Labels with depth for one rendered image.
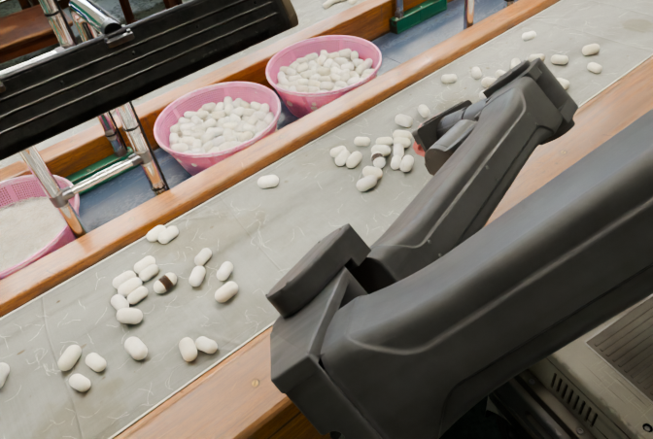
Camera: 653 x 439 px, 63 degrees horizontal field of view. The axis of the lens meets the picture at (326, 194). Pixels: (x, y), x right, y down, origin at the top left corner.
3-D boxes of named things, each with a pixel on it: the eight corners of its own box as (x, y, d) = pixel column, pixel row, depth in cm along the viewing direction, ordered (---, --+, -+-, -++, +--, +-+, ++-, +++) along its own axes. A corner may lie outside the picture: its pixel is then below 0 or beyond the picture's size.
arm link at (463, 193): (420, 431, 29) (293, 283, 29) (360, 436, 34) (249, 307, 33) (595, 112, 58) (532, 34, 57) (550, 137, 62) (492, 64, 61)
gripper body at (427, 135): (408, 133, 71) (439, 119, 65) (461, 102, 75) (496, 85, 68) (430, 175, 72) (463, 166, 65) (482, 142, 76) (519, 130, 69)
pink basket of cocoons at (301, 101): (407, 93, 124) (406, 57, 118) (318, 146, 114) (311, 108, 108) (336, 58, 141) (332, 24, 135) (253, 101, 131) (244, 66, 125)
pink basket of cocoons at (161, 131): (311, 129, 119) (304, 93, 112) (238, 206, 103) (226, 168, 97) (221, 107, 131) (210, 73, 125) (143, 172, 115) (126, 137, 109)
